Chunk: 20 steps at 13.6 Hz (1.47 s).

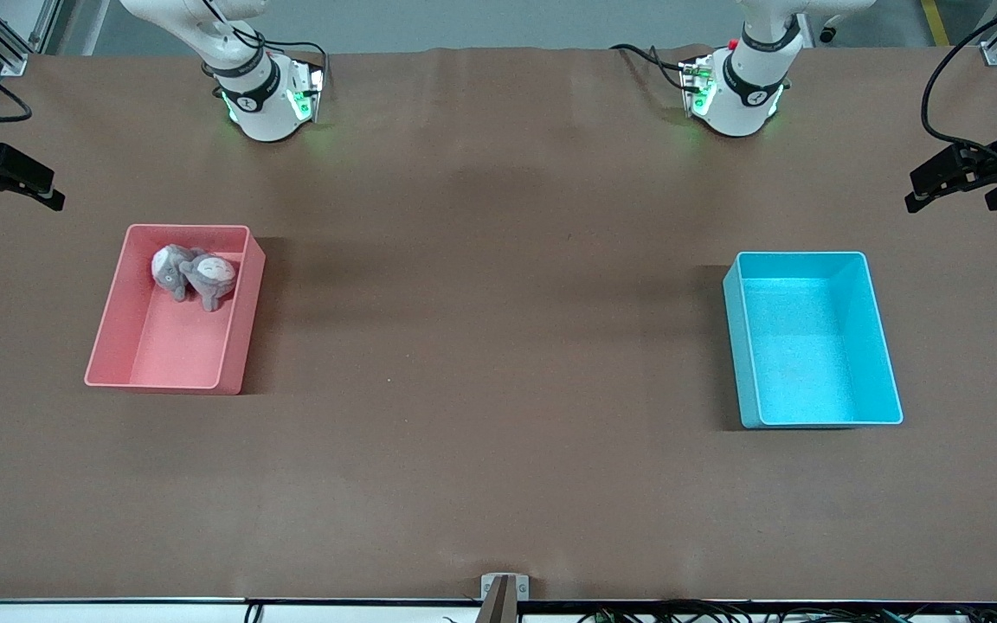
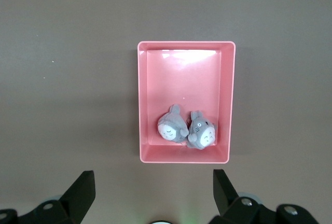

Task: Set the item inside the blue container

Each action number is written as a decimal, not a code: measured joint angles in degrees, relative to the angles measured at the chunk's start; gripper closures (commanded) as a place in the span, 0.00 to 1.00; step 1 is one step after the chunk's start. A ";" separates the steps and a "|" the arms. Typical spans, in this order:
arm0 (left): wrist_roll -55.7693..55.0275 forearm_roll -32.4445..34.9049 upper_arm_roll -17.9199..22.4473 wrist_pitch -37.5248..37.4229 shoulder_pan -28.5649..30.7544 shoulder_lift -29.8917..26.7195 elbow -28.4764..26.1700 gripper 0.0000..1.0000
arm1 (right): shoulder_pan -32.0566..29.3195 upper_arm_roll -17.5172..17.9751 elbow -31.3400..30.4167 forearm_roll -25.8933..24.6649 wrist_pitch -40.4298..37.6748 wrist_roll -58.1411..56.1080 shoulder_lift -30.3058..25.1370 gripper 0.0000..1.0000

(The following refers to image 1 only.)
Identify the grey plush toy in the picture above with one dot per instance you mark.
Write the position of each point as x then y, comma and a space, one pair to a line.
168, 270
213, 277

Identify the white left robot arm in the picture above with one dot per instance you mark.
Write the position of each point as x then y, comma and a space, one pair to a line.
736, 108

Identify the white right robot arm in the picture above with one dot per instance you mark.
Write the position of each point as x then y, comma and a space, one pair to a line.
260, 112

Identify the pink plastic box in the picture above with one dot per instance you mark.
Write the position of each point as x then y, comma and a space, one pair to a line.
178, 346

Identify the blue plastic box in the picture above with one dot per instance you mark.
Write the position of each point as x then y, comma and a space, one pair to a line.
810, 363

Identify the white stand leg black foot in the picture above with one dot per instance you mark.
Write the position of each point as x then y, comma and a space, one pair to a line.
827, 35

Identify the table cover mat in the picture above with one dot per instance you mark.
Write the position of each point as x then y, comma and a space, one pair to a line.
498, 476

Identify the small metal bracket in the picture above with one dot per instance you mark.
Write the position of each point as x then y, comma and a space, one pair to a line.
523, 588

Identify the brown camera post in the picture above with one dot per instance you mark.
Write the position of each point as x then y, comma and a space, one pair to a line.
498, 606

